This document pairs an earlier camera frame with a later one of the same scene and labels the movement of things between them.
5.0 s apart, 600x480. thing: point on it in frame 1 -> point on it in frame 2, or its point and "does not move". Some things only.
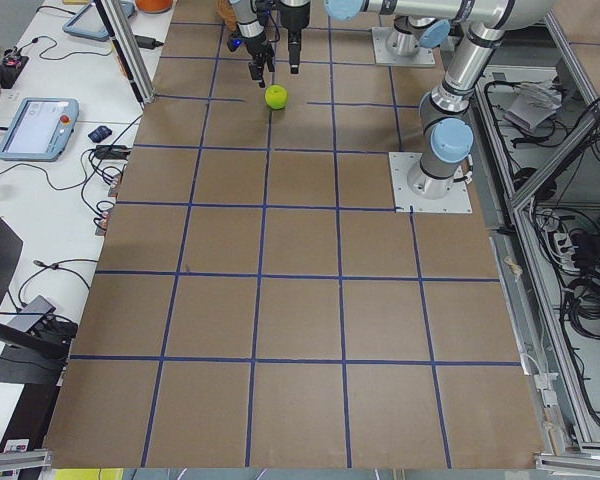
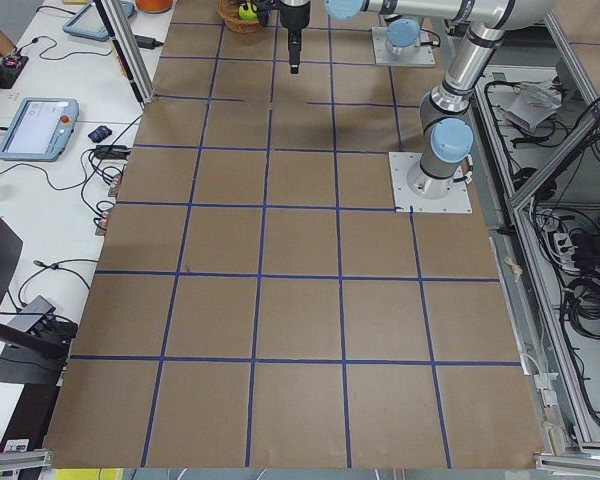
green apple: x=276 y=97 -> x=248 y=13
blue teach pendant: x=39 y=130 does not move
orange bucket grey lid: x=153 y=6 does not move
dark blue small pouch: x=99 y=134 does not move
